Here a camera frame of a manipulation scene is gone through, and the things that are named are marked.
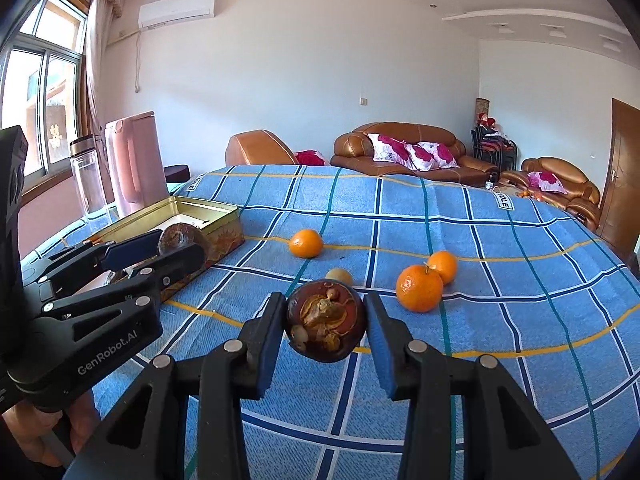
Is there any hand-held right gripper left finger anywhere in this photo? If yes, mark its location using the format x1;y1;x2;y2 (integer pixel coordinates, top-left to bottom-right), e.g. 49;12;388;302
62;291;289;480

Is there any dark wrinkled passion fruit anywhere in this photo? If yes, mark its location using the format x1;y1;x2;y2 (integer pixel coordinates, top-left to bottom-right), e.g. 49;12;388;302
157;224;205;261

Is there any brown leather three-seat sofa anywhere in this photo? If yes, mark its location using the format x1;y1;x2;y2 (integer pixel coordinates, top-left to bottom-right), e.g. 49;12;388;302
332;121;501;185

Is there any white air conditioner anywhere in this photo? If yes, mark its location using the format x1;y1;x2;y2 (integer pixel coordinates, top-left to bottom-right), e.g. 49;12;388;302
138;0;216;29

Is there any stack of dark chairs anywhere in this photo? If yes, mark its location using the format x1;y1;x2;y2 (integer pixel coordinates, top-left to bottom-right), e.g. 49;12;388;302
470;122;517;171

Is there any brown mangosteen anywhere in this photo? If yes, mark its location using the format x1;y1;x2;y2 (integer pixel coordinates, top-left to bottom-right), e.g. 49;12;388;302
285;280;368;362

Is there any clear glass water bottle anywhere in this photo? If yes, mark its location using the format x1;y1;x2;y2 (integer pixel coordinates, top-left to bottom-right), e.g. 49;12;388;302
69;136;113;221

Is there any window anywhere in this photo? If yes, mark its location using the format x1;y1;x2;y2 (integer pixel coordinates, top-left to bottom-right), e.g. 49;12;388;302
0;0;91;181

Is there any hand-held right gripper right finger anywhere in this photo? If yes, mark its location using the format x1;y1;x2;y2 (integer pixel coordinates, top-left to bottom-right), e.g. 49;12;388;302
363;292;571;480

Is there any red floral pillow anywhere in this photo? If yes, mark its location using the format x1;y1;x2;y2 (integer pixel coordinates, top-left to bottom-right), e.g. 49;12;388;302
295;150;332;167

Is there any brown leather armchair white stripe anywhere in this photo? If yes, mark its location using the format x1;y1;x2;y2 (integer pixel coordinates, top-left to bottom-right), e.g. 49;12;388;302
225;130;301;167

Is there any person's left hand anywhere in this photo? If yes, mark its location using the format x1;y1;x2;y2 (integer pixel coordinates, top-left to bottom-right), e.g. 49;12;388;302
0;389;103;468

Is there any gold metal tin tray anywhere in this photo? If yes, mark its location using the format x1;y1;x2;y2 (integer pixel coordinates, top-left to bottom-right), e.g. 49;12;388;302
82;196;246;306

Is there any brown wooden door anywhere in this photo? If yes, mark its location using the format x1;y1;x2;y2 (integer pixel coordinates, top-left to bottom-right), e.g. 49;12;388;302
597;97;640;266

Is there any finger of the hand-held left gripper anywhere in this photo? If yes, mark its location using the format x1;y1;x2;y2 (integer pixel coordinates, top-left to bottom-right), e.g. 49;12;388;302
37;246;207;319
22;230;164;302

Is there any pink curtain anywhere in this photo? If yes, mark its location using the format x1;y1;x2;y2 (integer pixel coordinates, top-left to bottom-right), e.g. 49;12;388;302
82;0;123;141

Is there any white pink floral pillow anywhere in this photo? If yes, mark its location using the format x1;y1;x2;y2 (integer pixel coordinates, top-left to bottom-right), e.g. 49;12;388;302
367;133;412;163
405;141;461;171

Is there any blue plaid tablecloth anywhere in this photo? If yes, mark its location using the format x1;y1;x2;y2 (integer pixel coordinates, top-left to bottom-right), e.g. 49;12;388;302
20;164;640;480

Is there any pink electric kettle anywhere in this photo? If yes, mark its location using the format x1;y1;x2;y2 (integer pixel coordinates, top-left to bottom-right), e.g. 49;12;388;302
104;111;170;218

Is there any small pink floral pillow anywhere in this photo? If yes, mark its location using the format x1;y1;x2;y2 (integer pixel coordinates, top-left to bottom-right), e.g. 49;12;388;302
527;170;568;195

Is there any brown leather tufted armchair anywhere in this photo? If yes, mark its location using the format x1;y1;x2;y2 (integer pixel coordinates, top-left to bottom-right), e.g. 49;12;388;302
500;156;601;231

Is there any orange mandarin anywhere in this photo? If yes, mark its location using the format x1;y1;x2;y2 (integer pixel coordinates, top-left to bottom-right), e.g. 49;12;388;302
289;228;324;259
426;250;459;285
396;262;444;313

